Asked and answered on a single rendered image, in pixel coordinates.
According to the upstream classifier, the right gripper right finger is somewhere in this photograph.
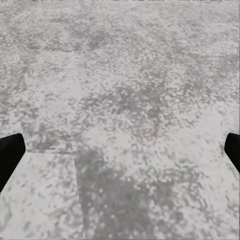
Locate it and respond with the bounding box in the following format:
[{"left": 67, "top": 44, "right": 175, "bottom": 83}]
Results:
[{"left": 224, "top": 133, "right": 240, "bottom": 173}]

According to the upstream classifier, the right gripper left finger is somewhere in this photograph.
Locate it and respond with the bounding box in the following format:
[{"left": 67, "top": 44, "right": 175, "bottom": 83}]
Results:
[{"left": 0, "top": 133, "right": 26, "bottom": 193}]

